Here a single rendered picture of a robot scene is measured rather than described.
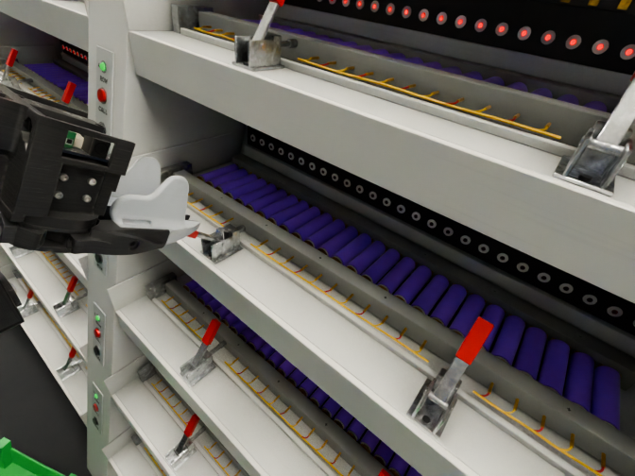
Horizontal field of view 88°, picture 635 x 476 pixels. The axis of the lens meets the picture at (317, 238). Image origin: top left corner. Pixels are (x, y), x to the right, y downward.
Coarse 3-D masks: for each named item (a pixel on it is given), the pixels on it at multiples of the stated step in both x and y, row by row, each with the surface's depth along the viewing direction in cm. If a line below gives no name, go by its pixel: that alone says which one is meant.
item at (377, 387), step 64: (320, 192) 47; (192, 256) 38; (256, 256) 38; (448, 256) 38; (256, 320) 34; (320, 320) 32; (576, 320) 32; (320, 384) 31; (384, 384) 28; (448, 448) 24; (512, 448) 25; (576, 448) 26
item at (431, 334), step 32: (192, 192) 45; (256, 224) 39; (288, 256) 38; (320, 256) 36; (352, 288) 34; (384, 320) 32; (416, 320) 31; (416, 352) 30; (448, 352) 30; (480, 352) 29; (512, 384) 27; (512, 416) 26; (544, 416) 26; (576, 416) 25; (608, 448) 24
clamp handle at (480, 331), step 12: (480, 324) 24; (492, 324) 24; (468, 336) 25; (480, 336) 24; (468, 348) 25; (480, 348) 24; (456, 360) 25; (468, 360) 24; (456, 372) 25; (444, 384) 25; (444, 396) 25
